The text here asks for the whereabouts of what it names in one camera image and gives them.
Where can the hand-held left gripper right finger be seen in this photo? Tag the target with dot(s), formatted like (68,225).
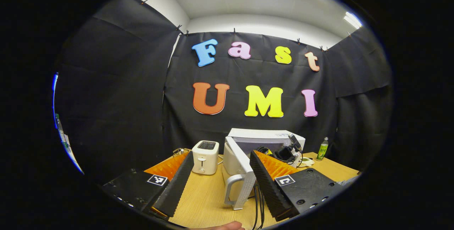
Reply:
(271,191)

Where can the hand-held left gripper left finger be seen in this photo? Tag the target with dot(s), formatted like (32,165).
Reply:
(175,191)

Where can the white divided food plate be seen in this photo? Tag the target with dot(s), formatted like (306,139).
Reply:
(308,162)

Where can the white microwave oven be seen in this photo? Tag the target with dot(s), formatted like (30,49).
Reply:
(241,162)

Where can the green drink bottle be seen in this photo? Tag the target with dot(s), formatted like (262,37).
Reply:
(322,150)

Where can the white toaster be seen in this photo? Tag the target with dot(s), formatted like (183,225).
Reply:
(205,159)

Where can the black backdrop cloth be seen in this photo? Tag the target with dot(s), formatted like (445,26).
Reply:
(117,98)

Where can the small ceiling light panel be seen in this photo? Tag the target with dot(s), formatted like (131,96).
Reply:
(353,20)

